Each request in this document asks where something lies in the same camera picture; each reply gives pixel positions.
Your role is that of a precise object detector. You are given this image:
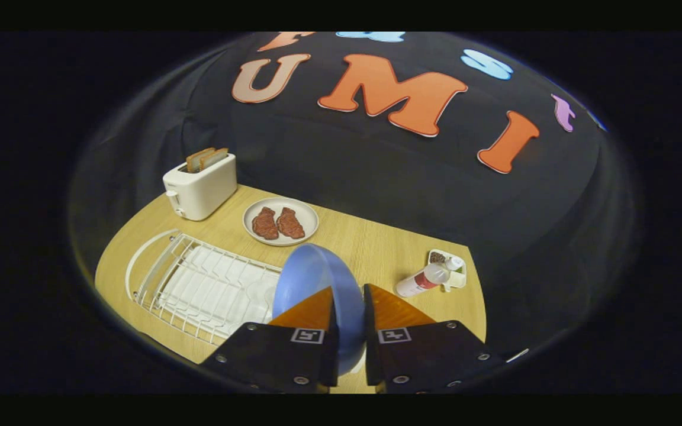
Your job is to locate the red meat piece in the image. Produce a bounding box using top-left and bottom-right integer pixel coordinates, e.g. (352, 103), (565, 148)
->
(276, 207), (305, 240)
(252, 207), (279, 240)

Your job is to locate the blue plate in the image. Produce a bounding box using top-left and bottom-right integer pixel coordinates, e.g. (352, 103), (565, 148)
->
(272, 243), (366, 376)

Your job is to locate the white divided spice dish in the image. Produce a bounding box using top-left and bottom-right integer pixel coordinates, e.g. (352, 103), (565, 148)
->
(427, 249), (467, 292)

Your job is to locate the small beige plate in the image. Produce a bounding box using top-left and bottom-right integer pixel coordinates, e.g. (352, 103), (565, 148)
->
(243, 197), (320, 247)

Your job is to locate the red label plastic bottle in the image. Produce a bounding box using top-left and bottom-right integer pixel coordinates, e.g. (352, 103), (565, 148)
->
(395, 256), (463, 298)

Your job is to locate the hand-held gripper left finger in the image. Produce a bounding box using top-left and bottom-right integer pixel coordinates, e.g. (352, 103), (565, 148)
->
(199, 286), (340, 394)

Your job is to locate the black backdrop cloth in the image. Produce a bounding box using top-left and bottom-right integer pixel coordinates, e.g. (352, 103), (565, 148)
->
(72, 32), (638, 356)

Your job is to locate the white wire dish rack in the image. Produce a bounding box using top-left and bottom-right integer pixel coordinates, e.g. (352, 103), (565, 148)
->
(125, 229), (285, 347)

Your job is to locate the white toaster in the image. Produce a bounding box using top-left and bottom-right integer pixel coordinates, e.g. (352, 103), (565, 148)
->
(163, 153), (238, 221)

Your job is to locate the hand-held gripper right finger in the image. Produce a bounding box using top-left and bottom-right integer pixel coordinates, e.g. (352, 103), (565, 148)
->
(363, 283), (504, 394)

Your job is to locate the brown toast slice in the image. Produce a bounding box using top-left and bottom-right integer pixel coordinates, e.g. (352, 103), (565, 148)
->
(199, 148), (229, 171)
(186, 147), (216, 173)

